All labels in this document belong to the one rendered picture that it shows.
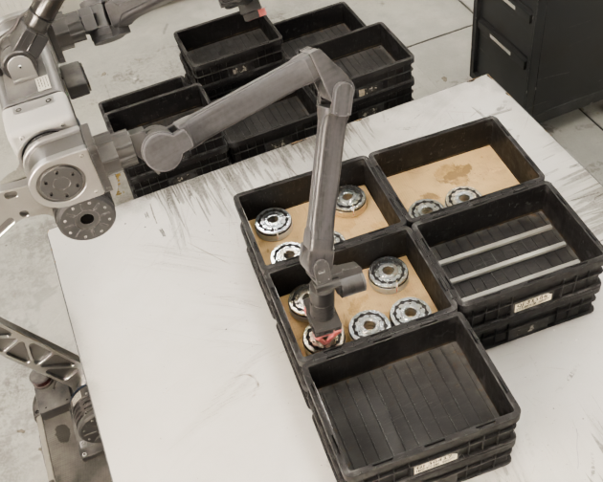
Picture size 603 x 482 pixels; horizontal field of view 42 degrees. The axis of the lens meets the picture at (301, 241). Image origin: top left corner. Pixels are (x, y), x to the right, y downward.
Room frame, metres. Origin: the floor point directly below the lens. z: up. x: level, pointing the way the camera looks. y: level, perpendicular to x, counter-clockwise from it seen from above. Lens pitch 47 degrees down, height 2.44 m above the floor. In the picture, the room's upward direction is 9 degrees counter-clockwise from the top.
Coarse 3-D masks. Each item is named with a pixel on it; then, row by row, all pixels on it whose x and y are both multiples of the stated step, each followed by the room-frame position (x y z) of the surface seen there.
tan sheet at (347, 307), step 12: (408, 264) 1.34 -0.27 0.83; (408, 288) 1.26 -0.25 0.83; (420, 288) 1.26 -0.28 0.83; (336, 300) 1.26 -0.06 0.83; (348, 300) 1.26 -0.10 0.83; (360, 300) 1.25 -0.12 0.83; (372, 300) 1.24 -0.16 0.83; (384, 300) 1.24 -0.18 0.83; (396, 300) 1.23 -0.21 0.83; (432, 300) 1.21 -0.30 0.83; (288, 312) 1.25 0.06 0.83; (348, 312) 1.22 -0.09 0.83; (384, 312) 1.20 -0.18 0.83; (432, 312) 1.18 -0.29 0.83; (300, 324) 1.21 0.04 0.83; (348, 324) 1.18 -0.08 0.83; (300, 336) 1.17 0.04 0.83; (348, 336) 1.15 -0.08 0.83; (300, 348) 1.13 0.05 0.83
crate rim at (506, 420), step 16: (432, 320) 1.08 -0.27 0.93; (464, 320) 1.07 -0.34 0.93; (384, 336) 1.06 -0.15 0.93; (400, 336) 1.05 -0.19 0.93; (336, 352) 1.04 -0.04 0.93; (352, 352) 1.03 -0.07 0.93; (480, 352) 0.97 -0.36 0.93; (304, 368) 1.01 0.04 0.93; (496, 368) 0.93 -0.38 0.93; (320, 400) 0.92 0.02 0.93; (512, 400) 0.85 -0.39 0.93; (320, 416) 0.88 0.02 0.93; (512, 416) 0.81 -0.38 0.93; (464, 432) 0.79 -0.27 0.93; (480, 432) 0.79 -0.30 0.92; (336, 448) 0.80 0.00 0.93; (416, 448) 0.77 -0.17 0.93; (432, 448) 0.77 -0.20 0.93; (384, 464) 0.75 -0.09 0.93; (400, 464) 0.75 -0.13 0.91; (352, 480) 0.73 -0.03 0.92
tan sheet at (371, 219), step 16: (368, 192) 1.63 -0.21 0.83; (288, 208) 1.62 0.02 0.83; (304, 208) 1.61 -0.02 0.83; (368, 208) 1.57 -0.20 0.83; (304, 224) 1.55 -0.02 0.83; (336, 224) 1.53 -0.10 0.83; (352, 224) 1.52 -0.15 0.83; (368, 224) 1.51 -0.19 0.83; (384, 224) 1.50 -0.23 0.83; (256, 240) 1.52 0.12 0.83; (288, 240) 1.50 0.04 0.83
